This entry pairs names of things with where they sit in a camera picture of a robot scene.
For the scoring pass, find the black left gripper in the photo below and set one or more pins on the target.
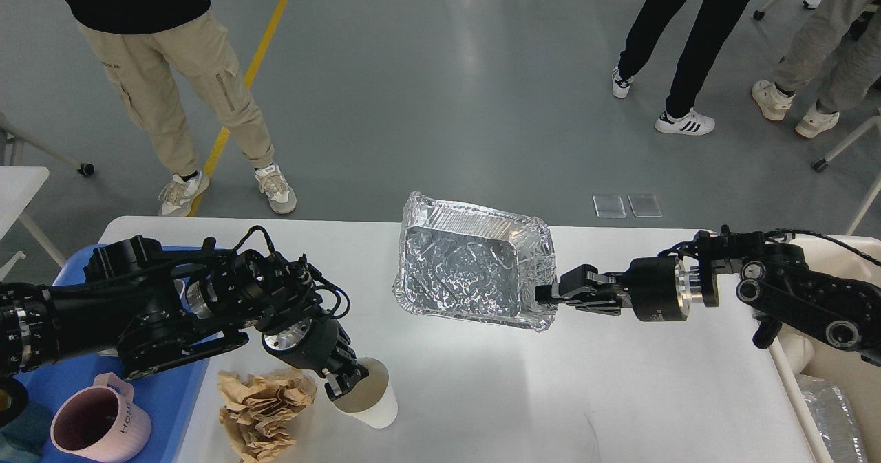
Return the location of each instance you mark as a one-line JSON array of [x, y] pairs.
[[320, 345]]

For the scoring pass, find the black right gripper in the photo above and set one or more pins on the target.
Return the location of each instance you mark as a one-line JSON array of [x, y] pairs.
[[660, 289]]

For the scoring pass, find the white paper cup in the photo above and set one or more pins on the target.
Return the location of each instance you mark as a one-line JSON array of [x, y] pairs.
[[372, 400]]

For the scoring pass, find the brown paper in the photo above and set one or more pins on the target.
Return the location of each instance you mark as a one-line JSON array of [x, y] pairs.
[[257, 410]]

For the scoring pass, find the aluminium foil tray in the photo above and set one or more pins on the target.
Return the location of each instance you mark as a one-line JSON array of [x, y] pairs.
[[471, 262]]

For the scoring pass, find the pink ribbed mug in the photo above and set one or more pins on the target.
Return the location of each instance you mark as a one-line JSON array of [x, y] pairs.
[[101, 422]]

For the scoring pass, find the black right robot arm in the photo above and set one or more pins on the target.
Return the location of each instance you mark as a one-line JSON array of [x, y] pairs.
[[774, 279]]

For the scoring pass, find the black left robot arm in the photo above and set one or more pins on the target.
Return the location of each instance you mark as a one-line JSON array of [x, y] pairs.
[[161, 309]]

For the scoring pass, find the white cup inside bin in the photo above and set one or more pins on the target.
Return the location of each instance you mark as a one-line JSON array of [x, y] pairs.
[[798, 351]]

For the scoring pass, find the foil tray inside bin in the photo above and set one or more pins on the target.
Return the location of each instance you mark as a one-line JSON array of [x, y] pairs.
[[834, 418]]

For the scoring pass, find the beige plastic bin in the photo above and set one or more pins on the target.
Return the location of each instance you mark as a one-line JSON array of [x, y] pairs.
[[858, 380]]

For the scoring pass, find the teal object at corner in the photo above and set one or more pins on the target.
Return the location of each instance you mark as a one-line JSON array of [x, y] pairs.
[[23, 436]]

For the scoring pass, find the person in black trousers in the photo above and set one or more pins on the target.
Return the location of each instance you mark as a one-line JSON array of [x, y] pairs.
[[713, 25]]

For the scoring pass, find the person in grey trousers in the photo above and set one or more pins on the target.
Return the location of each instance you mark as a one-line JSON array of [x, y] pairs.
[[847, 84]]

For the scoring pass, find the white side table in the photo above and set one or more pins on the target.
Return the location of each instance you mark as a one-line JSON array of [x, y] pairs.
[[19, 185]]

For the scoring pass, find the person in black sweater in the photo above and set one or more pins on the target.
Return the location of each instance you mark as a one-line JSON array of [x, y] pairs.
[[140, 43]]

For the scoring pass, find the white chair frame right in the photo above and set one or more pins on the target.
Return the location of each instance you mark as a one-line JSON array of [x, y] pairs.
[[852, 164]]

